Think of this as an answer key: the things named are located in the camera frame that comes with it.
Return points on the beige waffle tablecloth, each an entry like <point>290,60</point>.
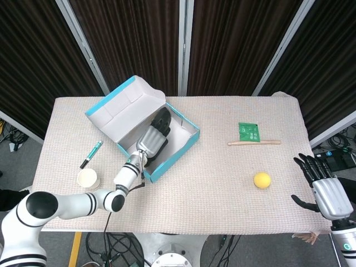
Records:
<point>208,203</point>

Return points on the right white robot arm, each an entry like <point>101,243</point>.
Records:
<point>346,244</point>

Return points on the yellow ball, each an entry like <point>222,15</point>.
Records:
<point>262,181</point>

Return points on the black power strip blue label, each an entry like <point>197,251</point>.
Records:
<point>338,160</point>

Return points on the yellow floor tape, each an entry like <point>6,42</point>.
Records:
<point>75,249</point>

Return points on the green marker pen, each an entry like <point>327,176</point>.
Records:
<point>91,154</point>

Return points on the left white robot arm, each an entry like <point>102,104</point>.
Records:
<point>75,204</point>

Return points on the grey partition frame post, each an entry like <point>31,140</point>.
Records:
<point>282,47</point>
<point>22,126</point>
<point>185,47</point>
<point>332,130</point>
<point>83,47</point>

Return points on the wooden stick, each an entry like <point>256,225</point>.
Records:
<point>254,143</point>

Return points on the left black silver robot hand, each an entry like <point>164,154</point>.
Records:
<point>151,139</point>

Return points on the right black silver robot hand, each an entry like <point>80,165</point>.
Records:
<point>331,197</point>

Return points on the white paper cup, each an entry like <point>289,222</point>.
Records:
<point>87,179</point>

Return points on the green sachet packet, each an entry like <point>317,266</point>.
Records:
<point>249,132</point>

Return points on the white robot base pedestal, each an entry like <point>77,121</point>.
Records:
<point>172,250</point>

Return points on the dark ribbed partition panel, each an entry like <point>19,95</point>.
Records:
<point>328,55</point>
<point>133,39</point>
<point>236,44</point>
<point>36,61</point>

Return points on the teal cardboard box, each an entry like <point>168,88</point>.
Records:
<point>125,108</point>

